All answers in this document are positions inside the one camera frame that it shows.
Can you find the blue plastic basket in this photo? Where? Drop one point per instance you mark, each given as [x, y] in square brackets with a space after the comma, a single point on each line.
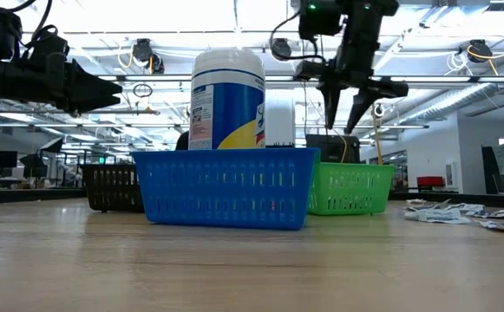
[225, 190]

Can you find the black equipment silhouette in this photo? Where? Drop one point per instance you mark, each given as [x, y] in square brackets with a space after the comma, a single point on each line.
[34, 164]

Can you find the green plastic basket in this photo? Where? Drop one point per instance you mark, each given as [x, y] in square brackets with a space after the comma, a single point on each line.
[351, 190]

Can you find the person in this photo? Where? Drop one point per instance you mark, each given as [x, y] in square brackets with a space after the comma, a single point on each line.
[183, 143]

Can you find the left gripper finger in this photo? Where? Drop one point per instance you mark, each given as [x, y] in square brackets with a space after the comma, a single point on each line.
[91, 106]
[87, 86]

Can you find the small black monitor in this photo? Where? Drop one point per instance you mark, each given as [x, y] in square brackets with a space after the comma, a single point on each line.
[1, 159]

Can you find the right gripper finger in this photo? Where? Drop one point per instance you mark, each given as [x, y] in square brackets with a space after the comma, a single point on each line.
[360, 108]
[331, 104]

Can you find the framed wall picture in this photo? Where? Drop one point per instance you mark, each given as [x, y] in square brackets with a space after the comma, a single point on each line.
[450, 173]

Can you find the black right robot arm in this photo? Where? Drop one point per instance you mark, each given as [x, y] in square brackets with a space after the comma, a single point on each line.
[321, 17]

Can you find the white disinfecting wipes canister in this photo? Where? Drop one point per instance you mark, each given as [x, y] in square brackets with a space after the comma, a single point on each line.
[227, 104]

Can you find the dark room divider panel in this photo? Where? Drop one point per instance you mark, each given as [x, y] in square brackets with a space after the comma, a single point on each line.
[490, 169]

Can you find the black plastic basket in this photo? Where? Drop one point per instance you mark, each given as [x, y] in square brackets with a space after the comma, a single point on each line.
[113, 188]

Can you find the black display screen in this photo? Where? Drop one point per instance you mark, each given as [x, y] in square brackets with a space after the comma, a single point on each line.
[329, 149]

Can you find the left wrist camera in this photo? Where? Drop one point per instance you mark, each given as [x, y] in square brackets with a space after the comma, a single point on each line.
[47, 43]

